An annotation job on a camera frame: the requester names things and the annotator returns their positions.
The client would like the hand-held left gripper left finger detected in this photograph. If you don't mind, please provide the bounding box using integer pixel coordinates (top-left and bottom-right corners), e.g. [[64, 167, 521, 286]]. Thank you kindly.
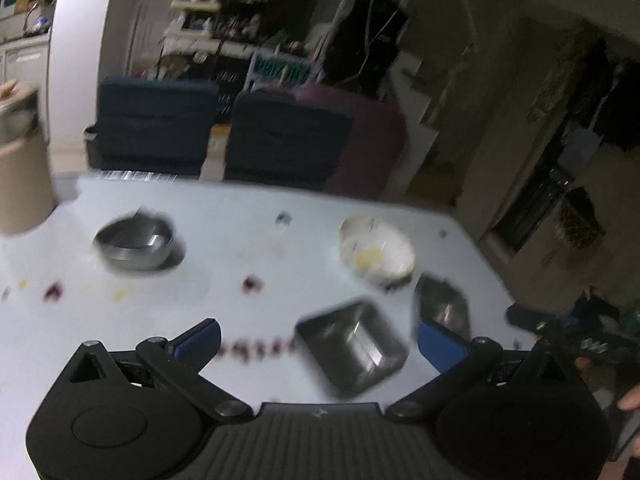
[[52, 318, 254, 424]]

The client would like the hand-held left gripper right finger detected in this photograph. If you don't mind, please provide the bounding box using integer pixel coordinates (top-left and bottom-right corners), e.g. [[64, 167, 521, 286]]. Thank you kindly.
[[417, 321, 591, 425]]

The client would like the square steel container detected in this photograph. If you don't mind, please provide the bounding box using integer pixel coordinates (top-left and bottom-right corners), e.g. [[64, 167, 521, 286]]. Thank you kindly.
[[295, 300, 410, 401]]

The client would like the round steel bowl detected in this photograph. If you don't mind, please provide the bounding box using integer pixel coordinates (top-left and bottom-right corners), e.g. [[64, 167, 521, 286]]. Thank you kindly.
[[92, 214, 177, 272]]

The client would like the person's right hand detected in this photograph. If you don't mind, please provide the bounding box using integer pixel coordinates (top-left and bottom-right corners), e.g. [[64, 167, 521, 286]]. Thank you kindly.
[[617, 385, 640, 413]]

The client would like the rectangular steel container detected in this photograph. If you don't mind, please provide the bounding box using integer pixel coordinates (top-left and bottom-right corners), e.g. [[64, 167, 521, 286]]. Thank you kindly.
[[413, 274, 472, 343]]

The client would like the cream floral bowl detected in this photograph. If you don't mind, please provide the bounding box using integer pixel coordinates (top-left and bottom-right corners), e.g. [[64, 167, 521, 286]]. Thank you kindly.
[[339, 213, 417, 284]]

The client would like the purple chair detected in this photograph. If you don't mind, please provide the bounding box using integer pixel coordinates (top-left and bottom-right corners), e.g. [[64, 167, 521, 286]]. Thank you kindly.
[[299, 84, 406, 201]]

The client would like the dark blue chair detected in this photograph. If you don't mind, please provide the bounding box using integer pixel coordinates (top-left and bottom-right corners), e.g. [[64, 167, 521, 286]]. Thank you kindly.
[[95, 76, 221, 177], [224, 90, 353, 189]]

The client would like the grey trash bin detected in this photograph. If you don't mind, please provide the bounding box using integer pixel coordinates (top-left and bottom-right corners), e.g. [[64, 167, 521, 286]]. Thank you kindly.
[[82, 124, 99, 168]]

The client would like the beige ribbed steel kettle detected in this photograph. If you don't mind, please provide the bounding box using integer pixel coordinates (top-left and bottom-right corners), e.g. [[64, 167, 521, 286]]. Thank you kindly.
[[0, 82, 57, 235]]

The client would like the teal sign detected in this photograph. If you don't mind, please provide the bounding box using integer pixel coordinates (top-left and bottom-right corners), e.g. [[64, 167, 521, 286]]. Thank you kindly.
[[248, 55, 314, 87]]

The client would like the black jacket with white trim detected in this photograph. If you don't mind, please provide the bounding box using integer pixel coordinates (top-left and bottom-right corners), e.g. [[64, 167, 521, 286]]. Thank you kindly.
[[325, 0, 402, 97]]

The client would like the white storage cart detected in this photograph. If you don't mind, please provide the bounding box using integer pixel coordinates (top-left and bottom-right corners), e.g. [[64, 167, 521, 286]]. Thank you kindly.
[[164, 0, 224, 57]]

